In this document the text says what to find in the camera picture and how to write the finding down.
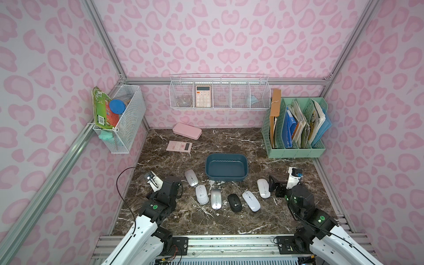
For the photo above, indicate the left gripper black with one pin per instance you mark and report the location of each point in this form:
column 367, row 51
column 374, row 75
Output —
column 164, row 187

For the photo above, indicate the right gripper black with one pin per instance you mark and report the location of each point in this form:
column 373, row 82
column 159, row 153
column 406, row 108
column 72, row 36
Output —
column 278, row 188

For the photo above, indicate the white mouse with buttons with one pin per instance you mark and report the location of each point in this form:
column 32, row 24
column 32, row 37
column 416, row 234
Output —
column 201, row 194

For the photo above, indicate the silver computer mouse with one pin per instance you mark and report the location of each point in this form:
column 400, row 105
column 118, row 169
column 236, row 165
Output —
column 216, row 199

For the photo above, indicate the teal storage box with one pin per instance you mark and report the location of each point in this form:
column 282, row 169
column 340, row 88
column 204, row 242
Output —
column 227, row 167

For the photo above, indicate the black computer mouse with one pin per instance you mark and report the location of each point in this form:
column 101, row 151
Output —
column 235, row 203

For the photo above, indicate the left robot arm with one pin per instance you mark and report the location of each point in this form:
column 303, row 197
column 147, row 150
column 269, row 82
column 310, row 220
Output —
column 147, row 240

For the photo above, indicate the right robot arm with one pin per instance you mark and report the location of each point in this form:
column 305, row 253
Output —
column 320, row 234

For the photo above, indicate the pink calculator on table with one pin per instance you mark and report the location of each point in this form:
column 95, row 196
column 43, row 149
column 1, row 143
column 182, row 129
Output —
column 179, row 146

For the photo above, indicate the pink pencil case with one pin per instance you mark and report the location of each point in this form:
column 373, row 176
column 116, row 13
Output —
column 187, row 131

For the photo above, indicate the green file organizer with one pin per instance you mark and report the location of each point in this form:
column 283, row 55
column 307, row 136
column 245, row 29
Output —
column 280, row 151

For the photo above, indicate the light blue folder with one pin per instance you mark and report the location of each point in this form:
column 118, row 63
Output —
column 326, row 126

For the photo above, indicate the white papers stack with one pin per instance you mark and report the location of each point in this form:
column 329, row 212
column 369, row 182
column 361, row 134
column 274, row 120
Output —
column 317, row 120

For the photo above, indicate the brown folder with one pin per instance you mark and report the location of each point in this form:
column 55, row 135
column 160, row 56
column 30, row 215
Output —
column 274, row 113

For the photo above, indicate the green packaged item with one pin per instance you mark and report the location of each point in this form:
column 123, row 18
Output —
column 102, row 115

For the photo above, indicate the white mesh side basket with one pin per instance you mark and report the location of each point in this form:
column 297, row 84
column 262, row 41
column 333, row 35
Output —
column 127, row 124

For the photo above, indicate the blue round lid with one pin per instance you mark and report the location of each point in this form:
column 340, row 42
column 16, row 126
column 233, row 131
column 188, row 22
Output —
column 117, row 106

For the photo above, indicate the pink calculator in shelf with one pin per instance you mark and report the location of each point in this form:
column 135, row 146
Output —
column 203, row 96

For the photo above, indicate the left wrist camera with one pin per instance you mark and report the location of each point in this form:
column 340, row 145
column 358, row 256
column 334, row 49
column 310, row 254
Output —
column 154, row 181

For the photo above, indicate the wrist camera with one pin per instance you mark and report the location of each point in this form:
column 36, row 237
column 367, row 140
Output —
column 154, row 181
column 294, row 178

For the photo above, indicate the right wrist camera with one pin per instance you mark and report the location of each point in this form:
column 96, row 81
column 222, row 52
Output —
column 294, row 178

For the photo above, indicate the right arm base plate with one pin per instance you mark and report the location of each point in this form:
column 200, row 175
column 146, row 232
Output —
column 291, row 245

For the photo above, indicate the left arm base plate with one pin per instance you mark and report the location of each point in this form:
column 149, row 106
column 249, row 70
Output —
column 175, row 246

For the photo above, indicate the white wire wall shelf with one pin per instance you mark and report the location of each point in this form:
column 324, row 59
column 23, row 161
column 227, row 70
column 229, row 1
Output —
column 233, row 91

